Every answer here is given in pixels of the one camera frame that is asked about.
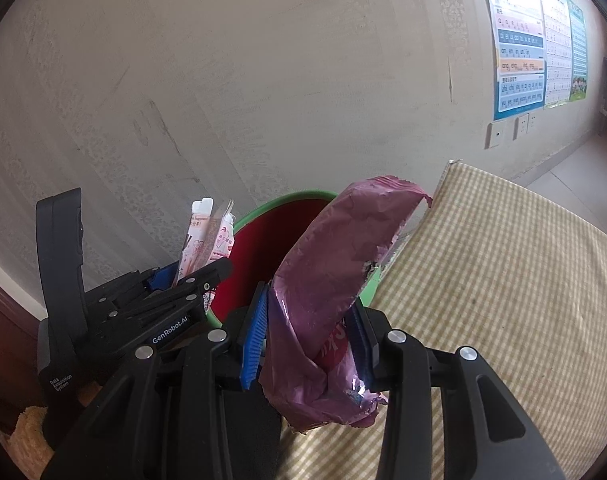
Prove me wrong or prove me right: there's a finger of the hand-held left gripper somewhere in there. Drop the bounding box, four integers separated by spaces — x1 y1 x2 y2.
111 258 234 322
134 260 182 292

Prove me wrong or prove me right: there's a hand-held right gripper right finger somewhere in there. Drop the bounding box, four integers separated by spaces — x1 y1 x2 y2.
346 302 567 480

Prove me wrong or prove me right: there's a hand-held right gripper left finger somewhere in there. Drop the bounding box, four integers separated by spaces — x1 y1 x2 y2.
41 280 269 480

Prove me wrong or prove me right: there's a pink and white wrapper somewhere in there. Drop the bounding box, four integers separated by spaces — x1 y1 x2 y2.
176 199 237 291

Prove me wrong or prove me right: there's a green basin with red inside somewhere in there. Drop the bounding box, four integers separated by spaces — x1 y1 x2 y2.
206 189 384 331

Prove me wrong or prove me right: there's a pink plastic bag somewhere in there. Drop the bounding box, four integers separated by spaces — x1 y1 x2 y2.
258 175 434 433

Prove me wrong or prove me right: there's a yellow fuzzy cloth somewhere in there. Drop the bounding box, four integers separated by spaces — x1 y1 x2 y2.
6 405 54 480

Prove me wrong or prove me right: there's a blue letter wall poster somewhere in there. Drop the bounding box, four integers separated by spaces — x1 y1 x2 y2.
478 0 547 122

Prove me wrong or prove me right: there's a white chart wall poster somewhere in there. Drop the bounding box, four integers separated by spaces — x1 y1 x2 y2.
536 0 574 109

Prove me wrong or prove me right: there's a teal wall poster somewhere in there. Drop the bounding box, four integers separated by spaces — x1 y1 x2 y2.
566 0 589 101

